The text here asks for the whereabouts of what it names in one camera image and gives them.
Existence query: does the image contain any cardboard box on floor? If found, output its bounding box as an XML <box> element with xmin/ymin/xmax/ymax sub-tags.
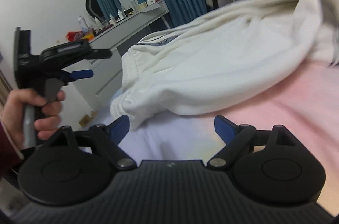
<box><xmin>78</xmin><ymin>111</ymin><xmax>97</xmax><ymax>127</ymax></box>

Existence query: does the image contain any person's left hand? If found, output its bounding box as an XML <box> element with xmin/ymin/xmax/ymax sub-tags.
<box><xmin>2</xmin><ymin>88</ymin><xmax>65</xmax><ymax>150</ymax></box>

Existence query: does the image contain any pastel tie-dye duvet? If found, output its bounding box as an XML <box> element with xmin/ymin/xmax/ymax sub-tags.
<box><xmin>79</xmin><ymin>56</ymin><xmax>339</xmax><ymax>217</ymax></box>

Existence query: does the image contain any white dressing table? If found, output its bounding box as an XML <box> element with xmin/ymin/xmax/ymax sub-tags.
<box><xmin>66</xmin><ymin>0</ymin><xmax>169</xmax><ymax>111</ymax></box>

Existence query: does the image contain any white zip-up sweatshirt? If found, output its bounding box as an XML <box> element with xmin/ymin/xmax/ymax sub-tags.
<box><xmin>110</xmin><ymin>0</ymin><xmax>338</xmax><ymax>129</ymax></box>

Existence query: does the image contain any wavy black-framed mirror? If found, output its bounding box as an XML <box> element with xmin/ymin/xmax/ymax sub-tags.
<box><xmin>85</xmin><ymin>0</ymin><xmax>122</xmax><ymax>22</ymax></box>

